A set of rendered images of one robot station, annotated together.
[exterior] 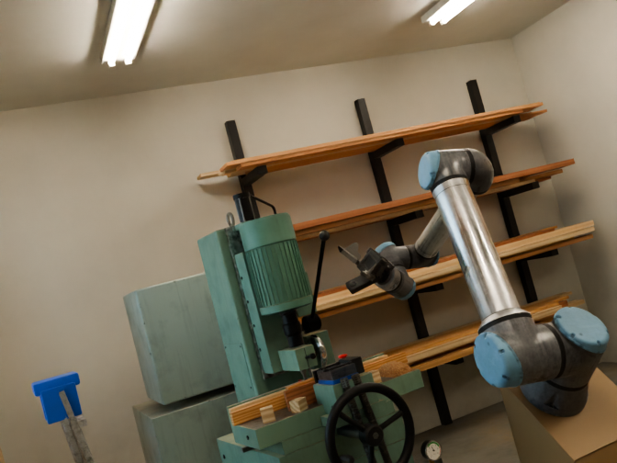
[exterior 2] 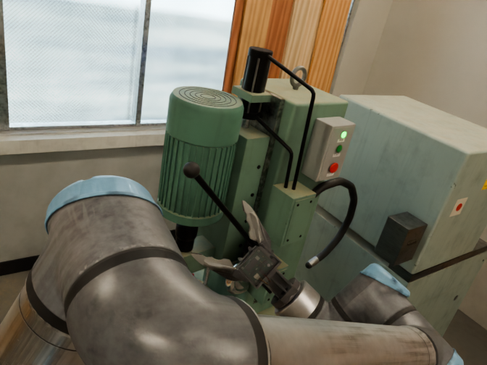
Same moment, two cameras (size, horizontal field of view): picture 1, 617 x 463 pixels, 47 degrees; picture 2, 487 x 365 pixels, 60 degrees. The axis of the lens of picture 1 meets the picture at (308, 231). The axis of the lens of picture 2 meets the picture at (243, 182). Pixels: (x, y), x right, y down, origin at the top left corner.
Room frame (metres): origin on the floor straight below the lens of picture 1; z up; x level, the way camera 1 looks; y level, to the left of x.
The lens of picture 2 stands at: (2.16, -0.82, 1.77)
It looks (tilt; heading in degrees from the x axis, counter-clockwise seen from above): 26 degrees down; 73
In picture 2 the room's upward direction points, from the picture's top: 12 degrees clockwise
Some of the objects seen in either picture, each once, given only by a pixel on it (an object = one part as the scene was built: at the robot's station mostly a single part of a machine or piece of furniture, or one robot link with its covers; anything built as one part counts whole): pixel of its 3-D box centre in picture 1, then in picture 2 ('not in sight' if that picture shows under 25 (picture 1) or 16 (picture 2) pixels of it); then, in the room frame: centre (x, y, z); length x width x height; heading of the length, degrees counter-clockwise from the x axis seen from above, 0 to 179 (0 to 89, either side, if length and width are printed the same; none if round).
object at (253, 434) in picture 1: (336, 405); not in sight; (2.25, 0.06, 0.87); 0.61 x 0.30 x 0.06; 117
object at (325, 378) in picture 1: (341, 368); not in sight; (2.17, 0.01, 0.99); 0.13 x 0.11 x 0.06; 117
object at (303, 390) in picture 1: (319, 389); not in sight; (2.25, 0.09, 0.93); 0.24 x 0.01 x 0.06; 117
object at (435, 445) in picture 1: (431, 452); not in sight; (2.26, -0.20, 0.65); 0.06 x 0.04 x 0.08; 117
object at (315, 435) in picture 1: (325, 423); not in sight; (2.27, 0.10, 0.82); 0.40 x 0.21 x 0.04; 117
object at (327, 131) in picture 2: not in sight; (327, 148); (2.68, 0.15, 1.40); 0.10 x 0.06 x 0.16; 27
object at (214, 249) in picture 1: (256, 324); (266, 201); (2.58, 0.27, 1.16); 0.22 x 0.22 x 0.72; 27
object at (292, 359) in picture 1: (298, 359); (188, 258); (2.35, 0.14, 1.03); 0.14 x 0.07 x 0.09; 27
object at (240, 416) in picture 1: (324, 386); not in sight; (2.35, 0.08, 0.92); 0.67 x 0.02 x 0.04; 117
